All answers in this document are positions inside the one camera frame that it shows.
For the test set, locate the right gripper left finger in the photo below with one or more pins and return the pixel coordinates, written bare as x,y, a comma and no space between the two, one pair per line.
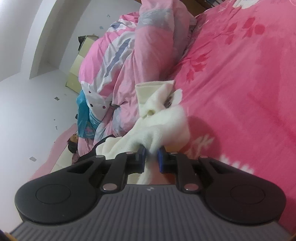
72,192

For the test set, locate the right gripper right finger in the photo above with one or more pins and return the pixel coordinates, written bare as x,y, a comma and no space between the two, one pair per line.
231,194

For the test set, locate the black folded garment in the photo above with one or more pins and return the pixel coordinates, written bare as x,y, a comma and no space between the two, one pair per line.
93,151

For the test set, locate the cream white fleece sweater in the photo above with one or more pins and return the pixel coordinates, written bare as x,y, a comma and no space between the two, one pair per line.
162,123

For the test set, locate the pink patterned duvet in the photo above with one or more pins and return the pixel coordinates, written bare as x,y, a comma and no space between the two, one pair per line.
140,47

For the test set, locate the pink floral bed blanket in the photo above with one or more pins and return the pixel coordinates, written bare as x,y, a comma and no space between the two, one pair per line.
237,76

